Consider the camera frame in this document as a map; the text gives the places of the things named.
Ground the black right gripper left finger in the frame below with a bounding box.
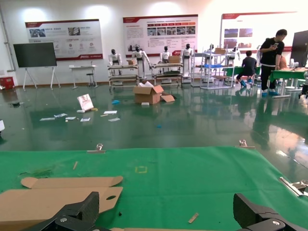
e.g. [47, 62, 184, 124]
[28, 192, 100, 231]

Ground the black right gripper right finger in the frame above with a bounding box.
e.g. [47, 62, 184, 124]
[233, 193, 308, 231]

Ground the large open cardboard box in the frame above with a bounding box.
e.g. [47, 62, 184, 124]
[132, 81, 176, 105]

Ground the red box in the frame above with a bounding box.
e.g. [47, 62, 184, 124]
[0, 76, 15, 91]

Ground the silver binder clip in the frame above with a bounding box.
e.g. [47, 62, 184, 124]
[235, 139, 256, 149]
[86, 143, 106, 154]
[279, 177, 308, 197]

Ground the green table cloth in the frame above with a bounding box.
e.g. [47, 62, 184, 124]
[0, 146, 308, 231]

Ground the black round stool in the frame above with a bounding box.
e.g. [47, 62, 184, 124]
[86, 73, 99, 88]

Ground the brown wooden stool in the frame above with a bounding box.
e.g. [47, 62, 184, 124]
[213, 75, 229, 87]

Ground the metal tube rack cart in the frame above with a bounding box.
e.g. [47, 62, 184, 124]
[107, 64, 141, 90]
[151, 63, 183, 89]

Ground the green covered work table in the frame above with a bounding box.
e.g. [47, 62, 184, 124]
[269, 68, 308, 98]
[222, 66, 262, 88]

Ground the white desk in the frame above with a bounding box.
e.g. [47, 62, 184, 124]
[69, 64, 97, 90]

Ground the seated person in dark shirt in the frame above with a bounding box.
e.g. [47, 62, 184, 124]
[236, 50, 258, 88]

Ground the white humanoid robot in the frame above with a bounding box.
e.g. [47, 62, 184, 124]
[159, 45, 172, 65]
[131, 45, 153, 79]
[227, 46, 241, 66]
[107, 49, 124, 76]
[180, 43, 195, 84]
[203, 44, 216, 55]

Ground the standing person in black shirt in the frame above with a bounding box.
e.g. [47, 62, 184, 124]
[259, 29, 288, 97]

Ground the grey metal shelving rack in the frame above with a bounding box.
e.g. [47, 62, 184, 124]
[191, 51, 236, 91]

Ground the black screen on white stand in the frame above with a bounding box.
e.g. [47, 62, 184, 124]
[13, 42, 61, 91]

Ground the large black monitor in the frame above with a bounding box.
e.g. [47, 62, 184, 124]
[290, 30, 308, 68]

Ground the wall poster with round icons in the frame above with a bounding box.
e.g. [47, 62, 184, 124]
[25, 18, 103, 61]

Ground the wall poster with building photos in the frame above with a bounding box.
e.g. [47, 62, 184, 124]
[220, 11, 299, 52]

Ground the wall poster with photo row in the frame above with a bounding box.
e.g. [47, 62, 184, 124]
[122, 13, 199, 56]

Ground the grey wall conduit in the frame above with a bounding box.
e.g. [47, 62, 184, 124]
[0, 4, 16, 73]

